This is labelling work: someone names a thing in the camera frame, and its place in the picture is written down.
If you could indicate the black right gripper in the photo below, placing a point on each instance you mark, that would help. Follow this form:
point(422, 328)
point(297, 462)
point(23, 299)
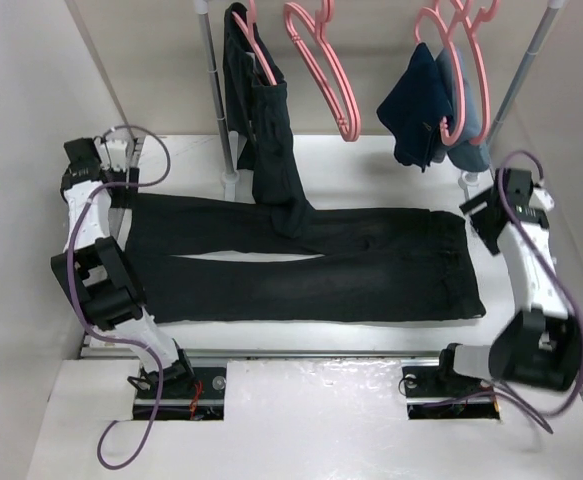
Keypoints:
point(477, 218)

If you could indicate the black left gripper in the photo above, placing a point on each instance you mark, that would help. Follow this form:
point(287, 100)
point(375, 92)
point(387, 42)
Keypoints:
point(128, 179)

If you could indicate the black trousers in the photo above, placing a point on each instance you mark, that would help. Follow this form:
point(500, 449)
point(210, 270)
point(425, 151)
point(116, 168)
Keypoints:
point(209, 260)
point(258, 112)

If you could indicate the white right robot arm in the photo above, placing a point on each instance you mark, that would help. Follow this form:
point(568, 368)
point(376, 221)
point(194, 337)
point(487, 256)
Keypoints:
point(541, 345)

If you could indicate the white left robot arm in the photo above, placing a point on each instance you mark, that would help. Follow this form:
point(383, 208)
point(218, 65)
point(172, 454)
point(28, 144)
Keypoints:
point(96, 275)

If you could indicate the light blue jeans on hanger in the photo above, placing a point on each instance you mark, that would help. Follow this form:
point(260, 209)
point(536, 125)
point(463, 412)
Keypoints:
point(463, 154)

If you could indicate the navy blue trousers on hanger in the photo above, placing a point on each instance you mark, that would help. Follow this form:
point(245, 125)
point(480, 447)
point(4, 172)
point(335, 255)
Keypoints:
point(414, 108)

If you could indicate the pink hanger holding blue jeans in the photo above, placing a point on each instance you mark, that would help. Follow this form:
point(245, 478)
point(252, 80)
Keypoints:
point(471, 26)

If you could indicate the black trousers on hanger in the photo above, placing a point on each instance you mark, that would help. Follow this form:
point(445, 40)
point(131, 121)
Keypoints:
point(258, 112)

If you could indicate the pink hanger holding black trousers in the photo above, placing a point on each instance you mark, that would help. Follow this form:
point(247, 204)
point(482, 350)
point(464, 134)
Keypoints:
point(247, 26)

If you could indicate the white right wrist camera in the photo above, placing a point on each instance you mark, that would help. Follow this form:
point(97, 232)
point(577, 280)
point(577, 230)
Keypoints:
point(541, 199)

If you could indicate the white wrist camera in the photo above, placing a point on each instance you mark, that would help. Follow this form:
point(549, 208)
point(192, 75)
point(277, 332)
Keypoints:
point(115, 154)
point(541, 199)

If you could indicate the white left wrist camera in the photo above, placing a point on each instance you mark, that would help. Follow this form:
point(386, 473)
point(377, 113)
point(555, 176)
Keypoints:
point(115, 154)

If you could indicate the grey clothes rack frame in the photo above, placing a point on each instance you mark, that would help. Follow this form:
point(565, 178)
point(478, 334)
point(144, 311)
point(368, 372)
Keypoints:
point(231, 145)

